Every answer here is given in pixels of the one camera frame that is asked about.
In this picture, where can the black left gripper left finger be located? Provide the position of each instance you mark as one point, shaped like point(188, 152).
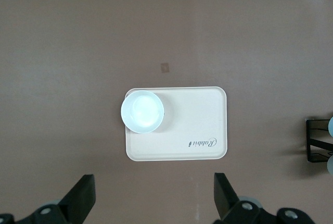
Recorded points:
point(78, 198)

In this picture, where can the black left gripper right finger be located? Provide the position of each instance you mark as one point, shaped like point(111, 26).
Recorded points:
point(227, 200)

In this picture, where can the light blue cup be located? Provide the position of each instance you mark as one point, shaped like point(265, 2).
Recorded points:
point(331, 126)

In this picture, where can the beige rabbit tray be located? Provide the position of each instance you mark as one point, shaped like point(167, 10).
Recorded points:
point(187, 119)

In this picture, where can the white bowl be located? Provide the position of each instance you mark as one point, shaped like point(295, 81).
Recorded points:
point(142, 111)

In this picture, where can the grey cup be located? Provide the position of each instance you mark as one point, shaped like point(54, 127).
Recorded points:
point(330, 165)

